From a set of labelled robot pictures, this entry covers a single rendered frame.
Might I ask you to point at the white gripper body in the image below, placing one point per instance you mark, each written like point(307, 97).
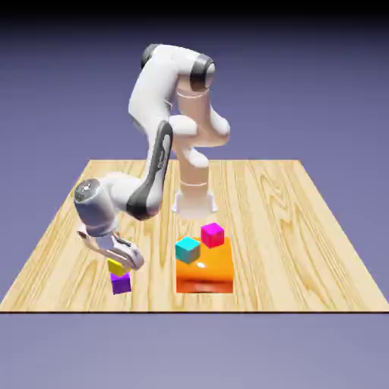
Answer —
point(121, 251)

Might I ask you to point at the small yellow cube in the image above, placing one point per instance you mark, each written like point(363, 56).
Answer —
point(116, 267)

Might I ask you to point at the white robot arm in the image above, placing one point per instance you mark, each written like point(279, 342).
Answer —
point(152, 100)

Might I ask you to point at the small purple cube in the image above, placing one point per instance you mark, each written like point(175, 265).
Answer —
point(121, 284)

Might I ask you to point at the small cyan cube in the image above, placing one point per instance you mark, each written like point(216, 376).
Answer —
point(187, 249)

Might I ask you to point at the small magenta cube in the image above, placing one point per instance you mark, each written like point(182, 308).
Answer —
point(212, 234)

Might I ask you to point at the large orange box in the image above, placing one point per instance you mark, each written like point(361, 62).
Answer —
point(209, 269)

